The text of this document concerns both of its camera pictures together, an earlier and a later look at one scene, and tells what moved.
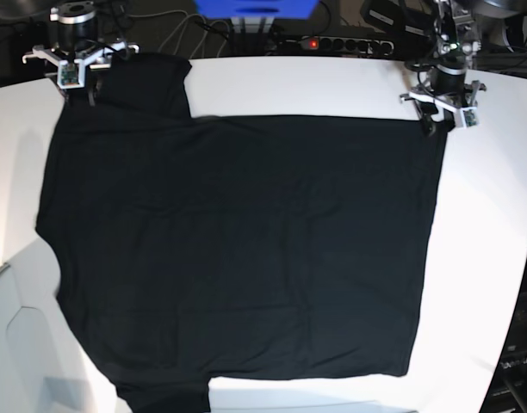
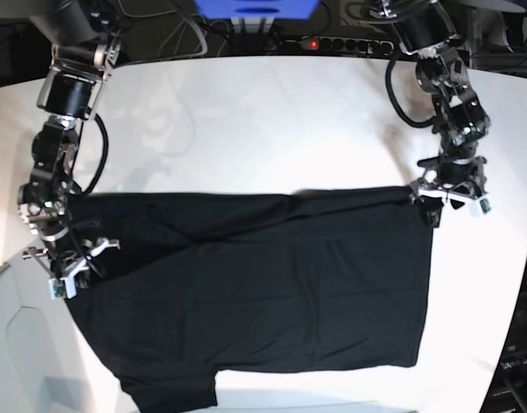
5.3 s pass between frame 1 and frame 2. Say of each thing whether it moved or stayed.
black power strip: stayed
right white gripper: moved
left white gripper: moved
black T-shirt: moved
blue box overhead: stayed
